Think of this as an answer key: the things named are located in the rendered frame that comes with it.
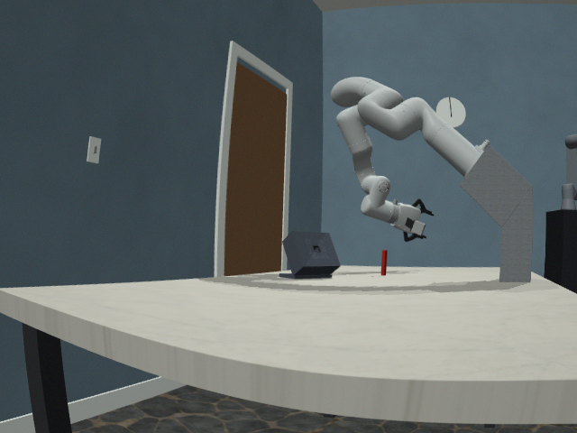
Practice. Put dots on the dark red peg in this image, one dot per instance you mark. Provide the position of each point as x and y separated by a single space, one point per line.
384 262

